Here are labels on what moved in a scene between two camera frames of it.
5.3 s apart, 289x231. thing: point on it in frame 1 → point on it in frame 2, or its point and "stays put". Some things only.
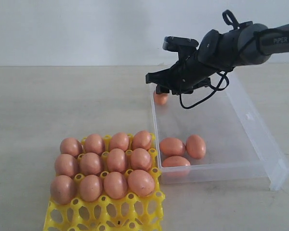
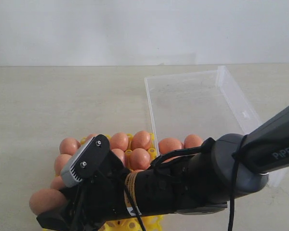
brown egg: [160, 98] → [46, 200]
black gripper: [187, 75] → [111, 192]
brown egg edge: [140, 160] stays put
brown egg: [119, 140] stays put
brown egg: [141, 139] stays put
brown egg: [196, 146] stays put
